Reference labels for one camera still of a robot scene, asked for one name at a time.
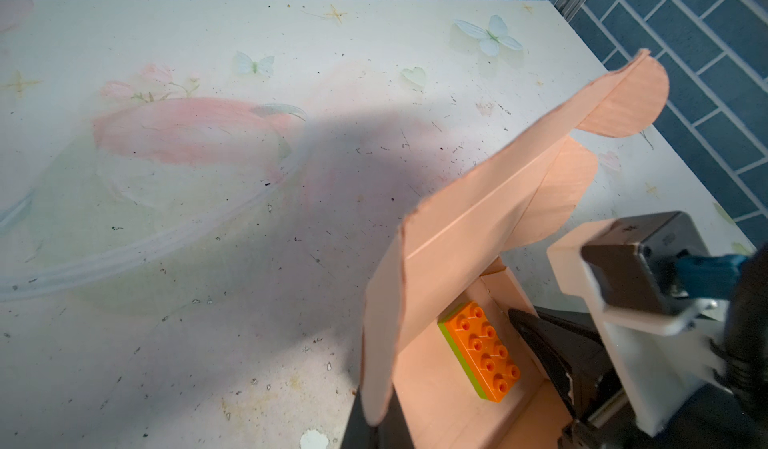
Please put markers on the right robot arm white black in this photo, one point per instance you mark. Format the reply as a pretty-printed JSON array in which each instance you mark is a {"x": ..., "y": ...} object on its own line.
[{"x": 732, "y": 389}]

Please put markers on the small orange tag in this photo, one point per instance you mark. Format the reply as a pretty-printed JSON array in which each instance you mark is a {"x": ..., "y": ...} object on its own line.
[{"x": 483, "y": 356}]

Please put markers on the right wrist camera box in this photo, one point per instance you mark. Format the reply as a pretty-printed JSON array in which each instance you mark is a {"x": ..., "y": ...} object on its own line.
[{"x": 658, "y": 299}]

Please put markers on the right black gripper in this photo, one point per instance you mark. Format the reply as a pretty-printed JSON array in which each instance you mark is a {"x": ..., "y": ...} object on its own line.
[{"x": 571, "y": 351}]

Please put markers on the pink cardboard paper box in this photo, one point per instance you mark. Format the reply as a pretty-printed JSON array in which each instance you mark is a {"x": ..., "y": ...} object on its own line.
[{"x": 413, "y": 392}]

